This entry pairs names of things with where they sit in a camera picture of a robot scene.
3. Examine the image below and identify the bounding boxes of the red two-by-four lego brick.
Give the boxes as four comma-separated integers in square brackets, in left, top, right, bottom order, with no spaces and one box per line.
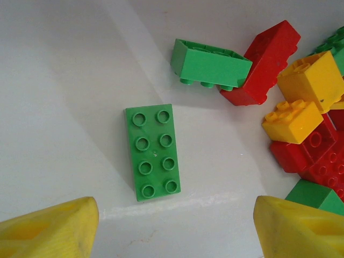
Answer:
[219,20,302,106]

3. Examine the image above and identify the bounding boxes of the yellow two-by-two lego brick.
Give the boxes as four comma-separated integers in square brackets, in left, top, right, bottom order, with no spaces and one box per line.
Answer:
[276,51,344,113]
[261,99,324,145]

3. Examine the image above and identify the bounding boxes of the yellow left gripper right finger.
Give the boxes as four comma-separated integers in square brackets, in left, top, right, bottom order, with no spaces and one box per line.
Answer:
[253,195,344,258]

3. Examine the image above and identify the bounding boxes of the green lego plate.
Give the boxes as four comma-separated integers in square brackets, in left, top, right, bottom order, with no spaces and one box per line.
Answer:
[123,104,182,202]

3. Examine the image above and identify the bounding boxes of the green two-by-four lego brick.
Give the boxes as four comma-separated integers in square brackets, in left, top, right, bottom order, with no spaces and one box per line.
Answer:
[170,38,253,91]

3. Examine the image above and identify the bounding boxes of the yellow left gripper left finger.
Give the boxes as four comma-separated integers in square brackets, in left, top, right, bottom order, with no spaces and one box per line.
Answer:
[0,196,99,258]

